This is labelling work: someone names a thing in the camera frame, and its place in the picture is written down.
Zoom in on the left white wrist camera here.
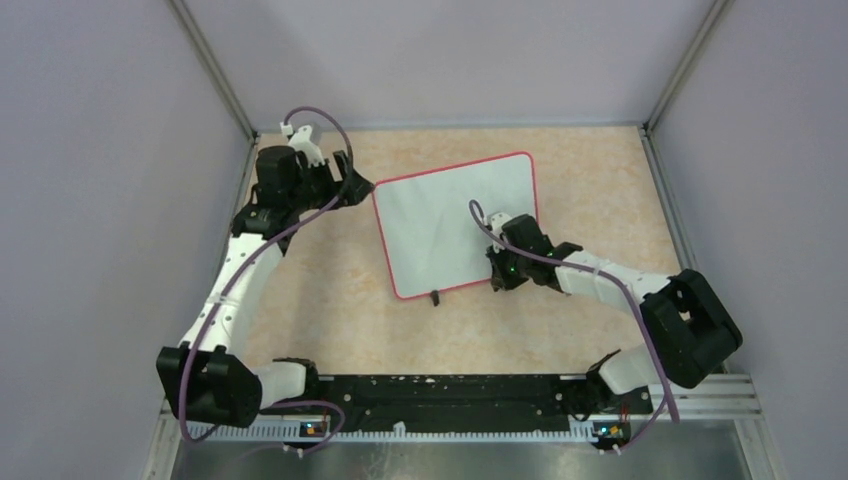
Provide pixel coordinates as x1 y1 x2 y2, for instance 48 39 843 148
279 122 327 168

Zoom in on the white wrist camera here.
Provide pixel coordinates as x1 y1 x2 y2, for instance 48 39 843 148
279 122 327 168
484 212 513 237

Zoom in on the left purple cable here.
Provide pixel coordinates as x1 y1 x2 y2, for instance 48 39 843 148
177 105 354 458

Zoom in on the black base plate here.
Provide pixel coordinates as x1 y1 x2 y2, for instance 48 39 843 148
266 374 653 433

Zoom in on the aluminium frame rail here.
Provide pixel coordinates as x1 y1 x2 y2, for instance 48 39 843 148
158 374 763 420

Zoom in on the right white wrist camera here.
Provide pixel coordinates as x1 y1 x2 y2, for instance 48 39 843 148
484 212 513 237

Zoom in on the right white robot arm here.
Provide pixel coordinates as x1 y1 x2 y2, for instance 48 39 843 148
472 213 743 416

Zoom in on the white cable duct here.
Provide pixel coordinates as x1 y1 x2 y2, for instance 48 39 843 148
207 420 598 443

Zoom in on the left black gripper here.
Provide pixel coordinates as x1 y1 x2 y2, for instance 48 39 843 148
286 149 373 213

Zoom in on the pink framed whiteboard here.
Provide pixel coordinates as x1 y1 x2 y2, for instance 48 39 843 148
372 151 539 300

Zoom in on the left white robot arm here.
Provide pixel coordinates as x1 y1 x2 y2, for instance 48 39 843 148
155 146 374 430

